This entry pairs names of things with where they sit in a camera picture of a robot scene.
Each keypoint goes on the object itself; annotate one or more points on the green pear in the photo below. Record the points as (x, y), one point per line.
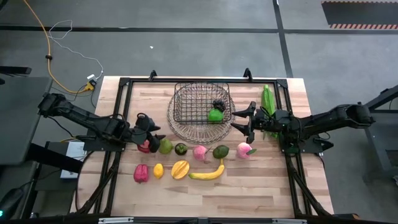
(165, 146)

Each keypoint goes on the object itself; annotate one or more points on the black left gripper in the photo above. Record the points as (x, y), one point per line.
(139, 135)

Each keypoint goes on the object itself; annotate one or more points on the silver bracket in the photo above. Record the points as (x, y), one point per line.
(115, 220)
(289, 221)

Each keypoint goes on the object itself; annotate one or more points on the yellow banana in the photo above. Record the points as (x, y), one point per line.
(206, 176)

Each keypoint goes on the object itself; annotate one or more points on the hazard-striped floor mat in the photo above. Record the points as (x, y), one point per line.
(360, 14)

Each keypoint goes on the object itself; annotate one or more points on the pink round fruit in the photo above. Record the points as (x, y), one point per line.
(199, 152)

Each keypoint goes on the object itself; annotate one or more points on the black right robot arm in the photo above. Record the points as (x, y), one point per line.
(326, 119)

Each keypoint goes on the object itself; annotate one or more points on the black device with light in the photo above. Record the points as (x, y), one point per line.
(11, 200)

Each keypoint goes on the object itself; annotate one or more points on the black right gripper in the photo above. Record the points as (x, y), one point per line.
(264, 121)

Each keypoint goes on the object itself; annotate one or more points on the dark mangosteen with green calyx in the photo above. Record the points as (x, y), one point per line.
(181, 149)

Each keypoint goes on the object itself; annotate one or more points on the red apple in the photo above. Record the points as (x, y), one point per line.
(142, 147)

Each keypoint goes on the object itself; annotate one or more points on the white charger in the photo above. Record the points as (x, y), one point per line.
(91, 76)

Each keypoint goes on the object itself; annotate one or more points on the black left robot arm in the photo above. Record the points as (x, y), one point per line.
(77, 116)

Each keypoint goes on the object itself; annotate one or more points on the black metal stand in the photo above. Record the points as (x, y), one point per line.
(379, 102)

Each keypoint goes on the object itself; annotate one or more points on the yellow plug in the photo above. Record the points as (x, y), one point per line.
(90, 86)

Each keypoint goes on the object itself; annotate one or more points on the corn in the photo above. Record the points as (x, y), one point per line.
(268, 98)

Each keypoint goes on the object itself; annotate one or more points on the dark green avocado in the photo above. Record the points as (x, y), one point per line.
(220, 151)

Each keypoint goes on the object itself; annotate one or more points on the black grape bunch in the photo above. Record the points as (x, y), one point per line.
(219, 105)

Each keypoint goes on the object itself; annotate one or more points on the yellow lemon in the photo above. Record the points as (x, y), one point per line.
(158, 170)

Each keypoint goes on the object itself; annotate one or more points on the red bell pepper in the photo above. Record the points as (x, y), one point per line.
(141, 173)

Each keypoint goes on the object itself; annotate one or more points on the green apple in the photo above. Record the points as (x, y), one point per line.
(215, 115)

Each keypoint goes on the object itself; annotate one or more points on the black metal table frame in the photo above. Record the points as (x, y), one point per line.
(202, 80)

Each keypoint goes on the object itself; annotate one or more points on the white box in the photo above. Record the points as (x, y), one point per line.
(74, 151)

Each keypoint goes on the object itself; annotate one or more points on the pink peach with green leaf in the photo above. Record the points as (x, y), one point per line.
(243, 150)

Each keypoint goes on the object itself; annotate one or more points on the yellow starfruit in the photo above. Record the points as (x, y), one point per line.
(180, 169)

